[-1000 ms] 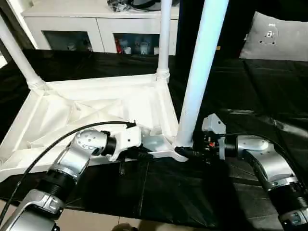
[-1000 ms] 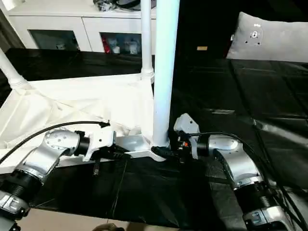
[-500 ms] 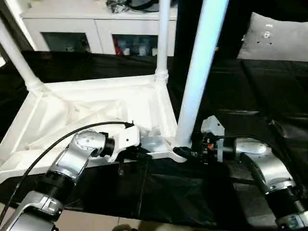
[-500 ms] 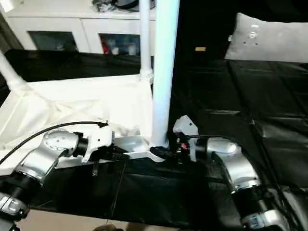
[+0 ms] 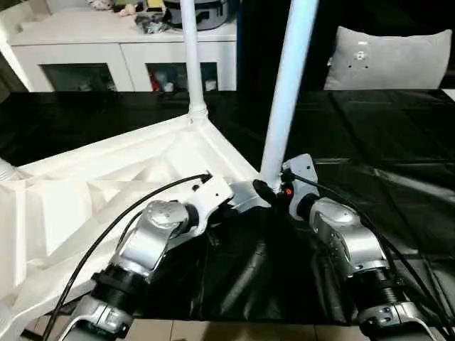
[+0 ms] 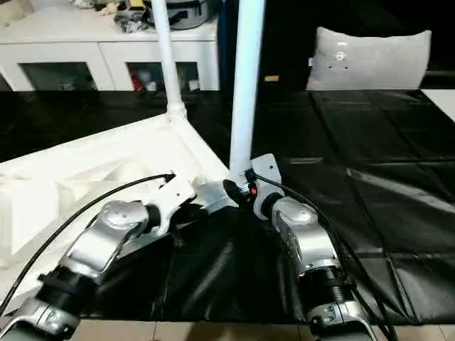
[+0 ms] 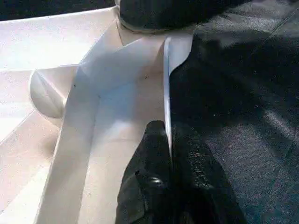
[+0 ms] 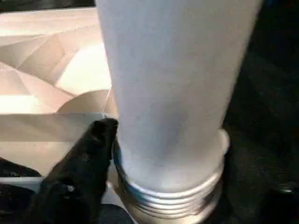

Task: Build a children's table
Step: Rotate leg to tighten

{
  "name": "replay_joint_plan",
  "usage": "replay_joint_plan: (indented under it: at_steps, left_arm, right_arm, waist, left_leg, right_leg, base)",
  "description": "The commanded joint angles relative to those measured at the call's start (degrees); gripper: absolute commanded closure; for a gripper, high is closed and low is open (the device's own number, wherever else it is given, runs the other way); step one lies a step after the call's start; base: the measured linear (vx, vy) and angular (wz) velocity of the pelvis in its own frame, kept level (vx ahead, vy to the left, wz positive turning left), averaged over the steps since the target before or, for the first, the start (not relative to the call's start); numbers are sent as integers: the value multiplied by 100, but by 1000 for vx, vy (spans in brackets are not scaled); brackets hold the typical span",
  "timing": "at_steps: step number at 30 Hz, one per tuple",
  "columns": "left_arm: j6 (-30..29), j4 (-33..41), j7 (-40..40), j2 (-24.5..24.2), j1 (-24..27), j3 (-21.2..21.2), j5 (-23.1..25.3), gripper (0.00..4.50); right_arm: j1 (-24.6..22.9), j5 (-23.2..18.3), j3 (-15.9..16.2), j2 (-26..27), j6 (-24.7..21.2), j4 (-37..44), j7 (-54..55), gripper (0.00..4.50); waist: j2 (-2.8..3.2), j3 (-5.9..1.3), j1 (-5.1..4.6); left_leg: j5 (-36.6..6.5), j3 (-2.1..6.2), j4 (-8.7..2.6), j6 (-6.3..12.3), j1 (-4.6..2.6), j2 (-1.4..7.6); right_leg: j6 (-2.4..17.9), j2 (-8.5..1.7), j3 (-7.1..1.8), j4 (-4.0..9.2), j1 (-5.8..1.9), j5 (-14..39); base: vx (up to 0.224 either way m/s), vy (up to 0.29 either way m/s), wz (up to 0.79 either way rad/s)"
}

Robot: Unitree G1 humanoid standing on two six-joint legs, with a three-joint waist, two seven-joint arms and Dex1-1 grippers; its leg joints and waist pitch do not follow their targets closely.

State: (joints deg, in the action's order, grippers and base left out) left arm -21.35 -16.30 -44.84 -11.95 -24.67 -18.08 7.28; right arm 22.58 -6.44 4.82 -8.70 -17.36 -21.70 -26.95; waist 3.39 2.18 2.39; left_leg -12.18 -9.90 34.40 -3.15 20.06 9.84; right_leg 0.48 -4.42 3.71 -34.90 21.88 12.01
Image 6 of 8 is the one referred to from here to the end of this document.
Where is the white plastic table top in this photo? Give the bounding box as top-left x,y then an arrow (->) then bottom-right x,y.
0,112 -> 247,303

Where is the white plastic table leg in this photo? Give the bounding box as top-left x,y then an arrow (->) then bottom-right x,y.
227,0 -> 267,183
151,0 -> 188,121

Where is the black work mat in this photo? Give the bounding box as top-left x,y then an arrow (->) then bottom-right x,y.
0,87 -> 455,326

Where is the black sofa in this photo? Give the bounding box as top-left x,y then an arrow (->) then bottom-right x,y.
217,0 -> 455,92

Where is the grey cushion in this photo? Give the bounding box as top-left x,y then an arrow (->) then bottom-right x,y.
306,27 -> 433,92

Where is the white glass-door cabinet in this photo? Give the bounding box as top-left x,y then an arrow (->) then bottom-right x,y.
0,0 -> 220,93

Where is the white flat board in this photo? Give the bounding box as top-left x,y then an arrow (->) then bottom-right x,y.
422,88 -> 455,123

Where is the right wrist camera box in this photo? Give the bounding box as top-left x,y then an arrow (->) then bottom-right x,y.
245,153 -> 282,208

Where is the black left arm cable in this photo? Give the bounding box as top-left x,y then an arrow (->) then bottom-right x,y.
0,173 -> 176,319

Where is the dark cabled device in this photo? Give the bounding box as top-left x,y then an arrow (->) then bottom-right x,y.
71,0 -> 220,33

